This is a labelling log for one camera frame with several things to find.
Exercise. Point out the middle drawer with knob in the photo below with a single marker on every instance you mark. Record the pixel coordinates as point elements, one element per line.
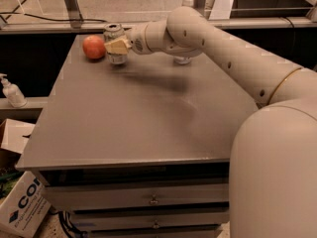
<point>153,218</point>

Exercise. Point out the white pump dispenser bottle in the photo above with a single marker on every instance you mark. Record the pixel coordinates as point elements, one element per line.
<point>12,92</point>

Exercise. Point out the white printed cardboard box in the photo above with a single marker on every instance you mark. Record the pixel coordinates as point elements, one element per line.
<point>24,209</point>

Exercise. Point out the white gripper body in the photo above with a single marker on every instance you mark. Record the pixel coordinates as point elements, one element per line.
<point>137,40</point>

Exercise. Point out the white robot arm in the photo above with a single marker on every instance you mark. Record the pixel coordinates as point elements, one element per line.
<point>273,163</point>

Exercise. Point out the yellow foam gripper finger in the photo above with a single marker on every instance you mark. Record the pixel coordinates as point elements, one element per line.
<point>119,46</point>

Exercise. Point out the grey drawer cabinet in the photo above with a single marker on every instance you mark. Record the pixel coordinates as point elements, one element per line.
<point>147,122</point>

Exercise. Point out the drawer with knob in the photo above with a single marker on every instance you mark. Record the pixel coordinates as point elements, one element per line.
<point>153,218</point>
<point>80,198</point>

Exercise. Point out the red apple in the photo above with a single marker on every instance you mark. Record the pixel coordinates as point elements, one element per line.
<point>93,47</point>

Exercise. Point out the clear plastic water bottle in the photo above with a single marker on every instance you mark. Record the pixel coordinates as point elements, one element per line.
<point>184,60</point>

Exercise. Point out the top drawer with knob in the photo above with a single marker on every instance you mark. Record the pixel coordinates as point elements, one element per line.
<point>80,198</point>

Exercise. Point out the silver 7up soda can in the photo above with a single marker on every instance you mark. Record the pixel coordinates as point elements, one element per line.
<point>112,32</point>

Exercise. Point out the open brown cardboard box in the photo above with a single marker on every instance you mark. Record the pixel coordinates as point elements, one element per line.
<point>14,136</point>

